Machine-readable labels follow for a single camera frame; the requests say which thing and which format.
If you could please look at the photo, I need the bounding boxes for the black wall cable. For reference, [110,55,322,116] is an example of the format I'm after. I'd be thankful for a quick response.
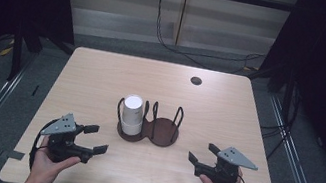
[146,0,275,80]

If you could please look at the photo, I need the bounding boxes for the black floor cables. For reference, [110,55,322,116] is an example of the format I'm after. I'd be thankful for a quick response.
[254,83,305,164]

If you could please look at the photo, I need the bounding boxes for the stack of white paper cups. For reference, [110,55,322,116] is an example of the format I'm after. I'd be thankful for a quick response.
[117,92,148,138]

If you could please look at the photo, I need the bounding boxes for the grey tape strip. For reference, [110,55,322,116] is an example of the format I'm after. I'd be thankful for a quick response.
[0,147,26,163]

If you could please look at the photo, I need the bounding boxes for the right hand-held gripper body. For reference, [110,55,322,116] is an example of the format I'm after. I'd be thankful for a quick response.
[191,140,262,183]

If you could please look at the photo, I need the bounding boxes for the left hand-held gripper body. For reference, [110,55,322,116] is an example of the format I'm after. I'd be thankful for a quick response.
[35,108,100,170]

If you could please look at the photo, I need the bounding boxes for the dark round table grommet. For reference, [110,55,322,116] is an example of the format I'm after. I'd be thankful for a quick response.
[189,75,204,87]

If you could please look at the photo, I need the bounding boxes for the person's left hand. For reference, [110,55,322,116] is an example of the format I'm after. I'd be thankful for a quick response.
[27,133,85,183]

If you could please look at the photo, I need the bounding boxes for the brown cup holder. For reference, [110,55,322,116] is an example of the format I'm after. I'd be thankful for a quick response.
[111,94,187,151]

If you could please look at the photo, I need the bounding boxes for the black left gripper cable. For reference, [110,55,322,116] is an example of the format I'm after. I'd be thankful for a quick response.
[25,115,60,175]

